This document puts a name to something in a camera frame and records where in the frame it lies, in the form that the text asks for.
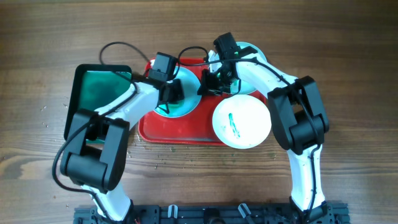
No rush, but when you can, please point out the white plate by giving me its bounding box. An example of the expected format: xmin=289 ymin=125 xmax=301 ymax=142
xmin=212 ymin=95 xmax=272 ymax=149
xmin=208 ymin=42 xmax=267 ymax=95
xmin=154 ymin=67 xmax=201 ymax=118

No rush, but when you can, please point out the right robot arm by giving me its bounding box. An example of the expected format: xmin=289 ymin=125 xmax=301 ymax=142
xmin=198 ymin=32 xmax=330 ymax=223

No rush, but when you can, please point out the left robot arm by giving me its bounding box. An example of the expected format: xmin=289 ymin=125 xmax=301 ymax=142
xmin=52 ymin=53 xmax=183 ymax=223

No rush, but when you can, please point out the black tray with green water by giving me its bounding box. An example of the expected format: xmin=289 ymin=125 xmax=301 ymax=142
xmin=63 ymin=64 xmax=132 ymax=138

